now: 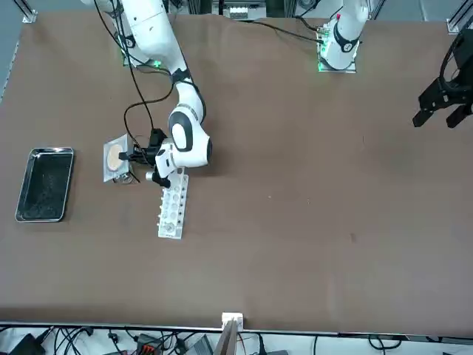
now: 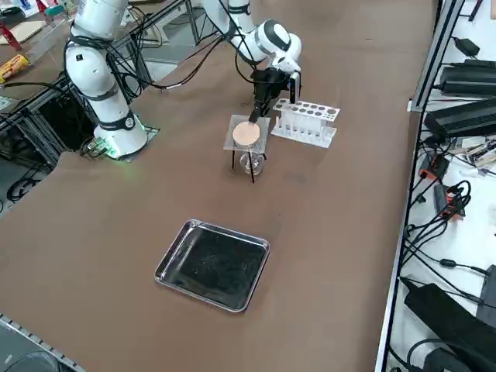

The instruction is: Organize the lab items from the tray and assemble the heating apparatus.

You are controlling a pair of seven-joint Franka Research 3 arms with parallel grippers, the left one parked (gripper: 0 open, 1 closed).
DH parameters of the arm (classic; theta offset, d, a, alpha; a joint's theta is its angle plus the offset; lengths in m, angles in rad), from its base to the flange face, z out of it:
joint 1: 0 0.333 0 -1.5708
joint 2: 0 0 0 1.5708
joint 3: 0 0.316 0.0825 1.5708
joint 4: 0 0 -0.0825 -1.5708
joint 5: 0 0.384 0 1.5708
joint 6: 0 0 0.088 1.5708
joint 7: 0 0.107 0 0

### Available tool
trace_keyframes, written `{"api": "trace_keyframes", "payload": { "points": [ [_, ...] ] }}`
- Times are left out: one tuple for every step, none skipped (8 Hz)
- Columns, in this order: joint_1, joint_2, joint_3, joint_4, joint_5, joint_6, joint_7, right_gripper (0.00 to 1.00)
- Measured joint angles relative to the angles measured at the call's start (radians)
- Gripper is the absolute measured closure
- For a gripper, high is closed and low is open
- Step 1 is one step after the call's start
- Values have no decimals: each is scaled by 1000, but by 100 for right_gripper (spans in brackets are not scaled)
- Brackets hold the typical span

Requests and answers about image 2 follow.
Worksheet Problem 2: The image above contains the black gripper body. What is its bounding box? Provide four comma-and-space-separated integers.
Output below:
251, 67, 291, 102

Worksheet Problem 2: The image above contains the aluminium camera post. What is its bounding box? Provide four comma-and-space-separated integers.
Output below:
408, 0, 466, 113

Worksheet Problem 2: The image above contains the white test tube rack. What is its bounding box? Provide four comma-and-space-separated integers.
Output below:
270, 97, 342, 149

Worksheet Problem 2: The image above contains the yellow snack packet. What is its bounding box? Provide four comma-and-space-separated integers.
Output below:
0, 53, 32, 84

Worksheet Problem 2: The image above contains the small black power adapter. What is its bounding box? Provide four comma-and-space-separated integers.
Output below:
453, 36, 481, 57

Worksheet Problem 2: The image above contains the black red-marked box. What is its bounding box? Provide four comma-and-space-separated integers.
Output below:
418, 153, 451, 182

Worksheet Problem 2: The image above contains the black orange power connector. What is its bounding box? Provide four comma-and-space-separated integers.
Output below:
432, 184, 467, 221

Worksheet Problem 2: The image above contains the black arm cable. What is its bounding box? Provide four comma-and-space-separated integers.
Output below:
69, 0, 272, 100

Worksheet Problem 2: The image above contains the finned black power supply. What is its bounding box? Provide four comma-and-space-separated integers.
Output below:
424, 98, 496, 141
439, 60, 496, 98

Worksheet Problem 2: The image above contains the wire gauze with ceramic centre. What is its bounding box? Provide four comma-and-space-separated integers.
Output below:
223, 114, 271, 152

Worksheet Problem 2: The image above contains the large black power adapter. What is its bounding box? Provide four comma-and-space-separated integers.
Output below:
405, 282, 496, 372

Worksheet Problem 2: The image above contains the black cable with ferrite bead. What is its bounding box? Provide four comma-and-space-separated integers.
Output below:
402, 247, 491, 277

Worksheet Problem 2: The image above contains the steel tray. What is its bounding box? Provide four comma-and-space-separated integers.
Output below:
153, 219, 271, 314

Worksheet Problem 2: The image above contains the aluminium frame profile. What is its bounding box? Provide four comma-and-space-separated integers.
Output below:
0, 315, 90, 372

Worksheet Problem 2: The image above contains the black wire tripod stand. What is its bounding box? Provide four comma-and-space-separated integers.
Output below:
230, 148, 269, 184

